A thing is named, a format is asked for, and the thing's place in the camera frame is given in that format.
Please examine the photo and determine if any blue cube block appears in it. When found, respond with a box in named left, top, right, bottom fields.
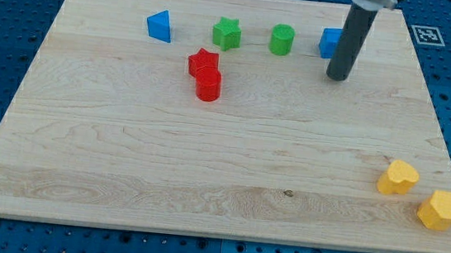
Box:
left=319, top=27, right=342, bottom=59

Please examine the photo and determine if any yellow heart block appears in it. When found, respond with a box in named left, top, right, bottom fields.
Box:
left=376, top=160, right=420, bottom=195

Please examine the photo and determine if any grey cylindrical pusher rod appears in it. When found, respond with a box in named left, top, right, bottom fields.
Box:
left=326, top=3, right=377, bottom=81

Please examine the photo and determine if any red cylinder block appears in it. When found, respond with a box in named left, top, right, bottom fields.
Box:
left=195, top=66, right=222, bottom=102

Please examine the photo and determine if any green star block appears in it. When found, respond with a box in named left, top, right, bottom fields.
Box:
left=212, top=17, right=242, bottom=51

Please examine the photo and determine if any wooden board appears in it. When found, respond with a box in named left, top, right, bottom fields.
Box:
left=0, top=0, right=451, bottom=253

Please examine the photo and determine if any blue triangle block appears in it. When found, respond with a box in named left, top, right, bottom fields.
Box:
left=146, top=10, right=171, bottom=43

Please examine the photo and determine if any red star block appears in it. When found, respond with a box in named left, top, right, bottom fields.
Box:
left=188, top=48, right=219, bottom=77

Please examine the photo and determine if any yellow hexagon block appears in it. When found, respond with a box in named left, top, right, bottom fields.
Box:
left=416, top=190, right=451, bottom=232

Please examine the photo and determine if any white fiducial marker tag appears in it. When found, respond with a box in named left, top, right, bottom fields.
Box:
left=411, top=25, right=445, bottom=47

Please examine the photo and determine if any green cylinder block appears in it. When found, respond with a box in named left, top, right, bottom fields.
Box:
left=268, top=24, right=295, bottom=56

